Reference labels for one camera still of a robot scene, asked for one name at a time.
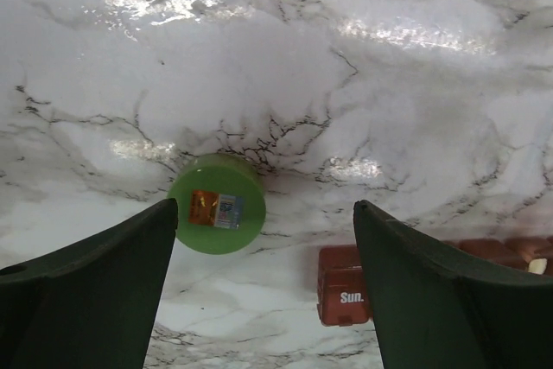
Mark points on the brown weekly pill organizer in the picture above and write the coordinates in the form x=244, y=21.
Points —
x=341, y=290

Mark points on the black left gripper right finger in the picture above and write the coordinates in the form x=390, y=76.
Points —
x=435, y=306

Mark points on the white pill in organizer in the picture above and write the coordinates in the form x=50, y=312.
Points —
x=538, y=266

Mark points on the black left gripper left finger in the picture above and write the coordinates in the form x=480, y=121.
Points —
x=93, y=303

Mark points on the green bottle cap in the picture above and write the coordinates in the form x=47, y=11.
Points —
x=221, y=204

